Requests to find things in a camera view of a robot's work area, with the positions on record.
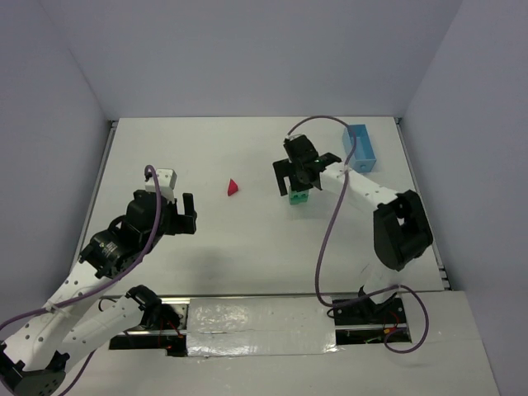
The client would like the red triangular wood block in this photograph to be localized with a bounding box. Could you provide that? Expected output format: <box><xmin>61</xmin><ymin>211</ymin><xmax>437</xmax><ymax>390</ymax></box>
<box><xmin>227</xmin><ymin>179</ymin><xmax>238</xmax><ymax>196</ymax></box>

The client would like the silver tape sheet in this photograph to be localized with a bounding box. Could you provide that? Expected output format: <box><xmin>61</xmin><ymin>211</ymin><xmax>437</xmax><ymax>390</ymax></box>
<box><xmin>186</xmin><ymin>297</ymin><xmax>338</xmax><ymax>357</ymax></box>

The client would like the blue plastic box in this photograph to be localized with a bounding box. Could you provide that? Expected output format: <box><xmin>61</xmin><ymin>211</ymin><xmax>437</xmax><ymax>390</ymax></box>
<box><xmin>342</xmin><ymin>125</ymin><xmax>377</xmax><ymax>173</ymax></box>

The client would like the aluminium mounting rail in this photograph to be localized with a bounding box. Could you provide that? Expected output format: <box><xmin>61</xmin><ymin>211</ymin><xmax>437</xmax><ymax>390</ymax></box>
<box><xmin>109</xmin><ymin>298</ymin><xmax>411</xmax><ymax>357</ymax></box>

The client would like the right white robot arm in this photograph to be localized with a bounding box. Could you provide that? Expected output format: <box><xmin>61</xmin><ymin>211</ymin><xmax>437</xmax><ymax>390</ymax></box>
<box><xmin>273</xmin><ymin>134</ymin><xmax>433</xmax><ymax>317</ymax></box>

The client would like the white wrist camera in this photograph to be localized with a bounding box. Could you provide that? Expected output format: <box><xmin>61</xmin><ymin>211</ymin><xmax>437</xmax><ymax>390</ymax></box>
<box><xmin>156</xmin><ymin>168</ymin><xmax>177</xmax><ymax>203</ymax></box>
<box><xmin>285</xmin><ymin>134</ymin><xmax>304</xmax><ymax>140</ymax></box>

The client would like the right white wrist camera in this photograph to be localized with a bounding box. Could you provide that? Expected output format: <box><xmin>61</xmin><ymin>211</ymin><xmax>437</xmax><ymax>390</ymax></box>
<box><xmin>285</xmin><ymin>134</ymin><xmax>304</xmax><ymax>140</ymax></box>

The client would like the left table edge rail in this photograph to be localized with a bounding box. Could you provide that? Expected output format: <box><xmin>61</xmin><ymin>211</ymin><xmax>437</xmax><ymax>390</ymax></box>
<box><xmin>71</xmin><ymin>120</ymin><xmax>119</xmax><ymax>268</ymax></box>

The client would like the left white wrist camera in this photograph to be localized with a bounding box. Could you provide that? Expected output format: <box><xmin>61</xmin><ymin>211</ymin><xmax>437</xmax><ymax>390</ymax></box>
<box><xmin>156</xmin><ymin>168</ymin><xmax>177</xmax><ymax>203</ymax></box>

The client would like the light green rectangular block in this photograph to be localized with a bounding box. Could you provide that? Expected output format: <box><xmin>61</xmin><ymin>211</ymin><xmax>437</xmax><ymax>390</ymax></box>
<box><xmin>289</xmin><ymin>189</ymin><xmax>309</xmax><ymax>198</ymax></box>

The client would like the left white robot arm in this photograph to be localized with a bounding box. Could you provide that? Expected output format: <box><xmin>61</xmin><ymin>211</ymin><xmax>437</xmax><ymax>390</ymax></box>
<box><xmin>1</xmin><ymin>190</ymin><xmax>197</xmax><ymax>395</ymax></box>

